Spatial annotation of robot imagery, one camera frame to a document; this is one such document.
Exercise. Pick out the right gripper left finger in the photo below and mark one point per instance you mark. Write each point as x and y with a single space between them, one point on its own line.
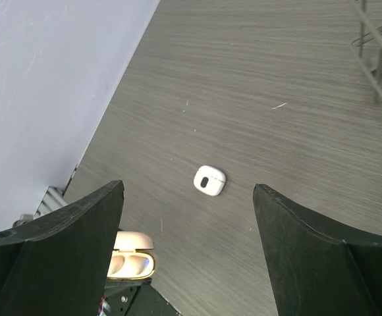
57 264

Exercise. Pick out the pink earbud charging case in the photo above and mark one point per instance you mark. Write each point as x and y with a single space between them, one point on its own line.
131 257

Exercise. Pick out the white earbud charging case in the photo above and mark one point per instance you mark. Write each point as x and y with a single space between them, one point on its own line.
209 180

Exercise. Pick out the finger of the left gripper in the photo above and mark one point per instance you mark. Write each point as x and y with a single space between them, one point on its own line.
134 298

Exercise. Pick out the grey wire dish rack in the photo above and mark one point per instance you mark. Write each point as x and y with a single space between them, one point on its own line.
369 32

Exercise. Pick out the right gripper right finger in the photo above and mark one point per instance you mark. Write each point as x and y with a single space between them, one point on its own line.
317 265

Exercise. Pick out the aluminium frame rail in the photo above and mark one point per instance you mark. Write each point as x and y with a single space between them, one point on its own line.
52 201

